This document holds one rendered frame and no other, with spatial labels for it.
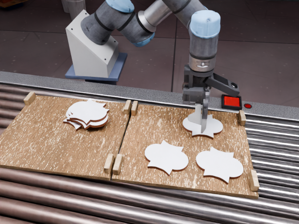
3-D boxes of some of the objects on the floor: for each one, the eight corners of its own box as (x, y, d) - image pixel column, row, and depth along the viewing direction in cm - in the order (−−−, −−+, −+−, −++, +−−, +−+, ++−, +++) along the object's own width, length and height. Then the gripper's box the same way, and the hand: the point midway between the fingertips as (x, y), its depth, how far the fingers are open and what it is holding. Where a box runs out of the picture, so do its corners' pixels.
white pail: (67, 21, 414) (62, -3, 390) (72, 14, 437) (67, -9, 413) (86, 22, 413) (82, -3, 389) (90, 15, 436) (86, -9, 412)
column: (94, 145, 210) (75, 45, 154) (141, 148, 207) (138, 48, 151) (80, 185, 182) (49, 80, 126) (134, 190, 178) (127, 85, 122)
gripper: (185, 51, 84) (183, 99, 97) (182, 85, 69) (181, 137, 82) (212, 51, 83) (207, 101, 96) (215, 86, 68) (208, 139, 81)
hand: (203, 118), depth 88 cm, fingers open, 14 cm apart
